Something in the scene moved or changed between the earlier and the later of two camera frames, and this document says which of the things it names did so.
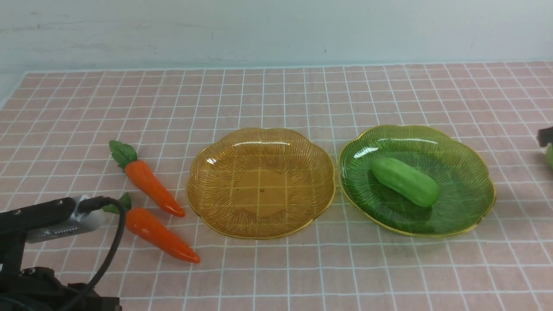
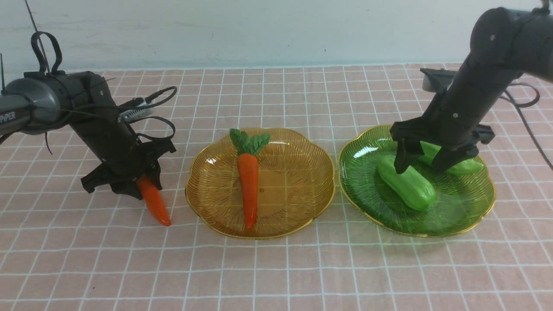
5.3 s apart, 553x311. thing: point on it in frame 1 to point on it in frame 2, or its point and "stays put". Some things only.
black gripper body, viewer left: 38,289 to 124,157
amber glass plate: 255,183 stays put
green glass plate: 467,185 stays put
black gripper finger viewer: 545,136 to 455,119
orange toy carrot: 143,224 to 151,195
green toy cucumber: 549,155 to 464,167
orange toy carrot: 126,157 to 247,146
